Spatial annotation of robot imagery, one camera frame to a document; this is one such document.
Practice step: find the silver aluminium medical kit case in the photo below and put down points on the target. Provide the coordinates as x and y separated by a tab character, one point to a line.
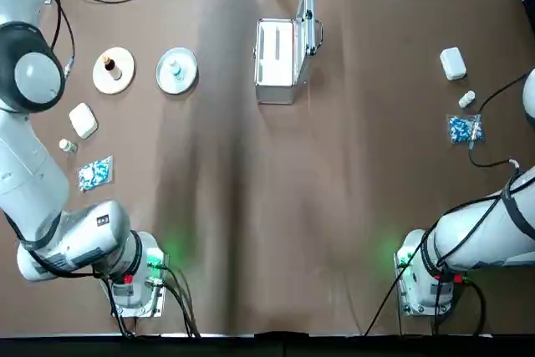
276	89

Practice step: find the clear hydrogen peroxide bottle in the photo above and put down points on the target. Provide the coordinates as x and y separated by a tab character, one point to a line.
176	70

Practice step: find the brown iodophor bottle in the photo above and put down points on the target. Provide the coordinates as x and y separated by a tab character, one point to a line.
110	65

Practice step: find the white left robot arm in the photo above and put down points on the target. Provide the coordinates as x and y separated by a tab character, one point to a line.
37	190

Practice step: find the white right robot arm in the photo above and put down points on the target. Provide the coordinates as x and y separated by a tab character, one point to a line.
480	231

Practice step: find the gray round plate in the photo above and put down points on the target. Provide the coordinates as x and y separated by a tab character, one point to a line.
165	77

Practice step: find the white round plate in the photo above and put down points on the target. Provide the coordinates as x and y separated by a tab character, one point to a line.
123	74

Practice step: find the bag of blue white capsules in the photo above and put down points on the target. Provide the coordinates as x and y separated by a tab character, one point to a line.
460	129
95	173

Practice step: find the white rectangular plastic box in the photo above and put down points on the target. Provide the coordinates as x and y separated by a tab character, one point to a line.
83	120
452	63

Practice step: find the small clear bottle white cap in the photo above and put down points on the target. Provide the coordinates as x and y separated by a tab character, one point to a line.
68	146

